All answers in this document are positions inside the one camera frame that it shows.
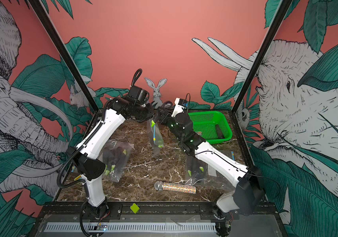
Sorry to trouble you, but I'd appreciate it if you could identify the clear zip-top bag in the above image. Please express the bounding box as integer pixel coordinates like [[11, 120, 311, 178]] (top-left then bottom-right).
[[147, 118, 164, 157], [184, 162, 235, 192], [98, 140, 133, 183]]

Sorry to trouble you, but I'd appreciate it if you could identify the dark purple eggplant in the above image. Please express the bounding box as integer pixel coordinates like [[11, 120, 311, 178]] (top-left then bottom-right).
[[186, 156, 197, 177]]

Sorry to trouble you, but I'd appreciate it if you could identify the sprinkle-filled cylinder tube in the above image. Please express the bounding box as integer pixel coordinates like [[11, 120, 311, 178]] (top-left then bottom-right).
[[154, 181, 196, 194]]

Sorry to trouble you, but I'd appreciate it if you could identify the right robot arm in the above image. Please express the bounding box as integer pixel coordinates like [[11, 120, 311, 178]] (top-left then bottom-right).
[[153, 107, 265, 215]]

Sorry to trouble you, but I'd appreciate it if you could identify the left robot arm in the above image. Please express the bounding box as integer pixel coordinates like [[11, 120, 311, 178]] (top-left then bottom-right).
[[66, 86, 154, 208]]

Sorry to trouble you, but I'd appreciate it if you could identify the green plastic basket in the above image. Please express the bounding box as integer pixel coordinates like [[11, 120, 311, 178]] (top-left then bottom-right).
[[189, 111, 233, 144]]

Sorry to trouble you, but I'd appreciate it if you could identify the lime green sticky note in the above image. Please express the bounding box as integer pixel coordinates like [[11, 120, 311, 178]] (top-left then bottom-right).
[[130, 203, 140, 214]]

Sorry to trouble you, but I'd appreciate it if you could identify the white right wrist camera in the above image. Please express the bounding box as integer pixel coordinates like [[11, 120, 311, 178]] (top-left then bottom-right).
[[172, 98, 188, 118]]

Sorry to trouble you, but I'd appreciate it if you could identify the black corrugated cable conduit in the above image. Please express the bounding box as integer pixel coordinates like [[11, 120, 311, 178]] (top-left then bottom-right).
[[57, 69, 143, 189]]

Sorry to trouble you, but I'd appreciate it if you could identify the white perforated rail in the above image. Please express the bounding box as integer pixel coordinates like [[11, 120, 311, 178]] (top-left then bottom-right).
[[43, 222, 216, 234]]

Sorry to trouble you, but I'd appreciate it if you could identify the left black frame post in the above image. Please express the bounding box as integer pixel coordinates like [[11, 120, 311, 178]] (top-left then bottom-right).
[[28, 0, 99, 112]]

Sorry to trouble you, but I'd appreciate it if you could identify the black frame post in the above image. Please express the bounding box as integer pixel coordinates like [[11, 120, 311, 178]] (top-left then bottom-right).
[[28, 0, 99, 112], [232, 0, 292, 115]]

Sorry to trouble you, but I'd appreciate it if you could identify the right black frame post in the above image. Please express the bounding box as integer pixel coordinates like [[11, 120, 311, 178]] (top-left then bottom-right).
[[232, 0, 292, 115]]

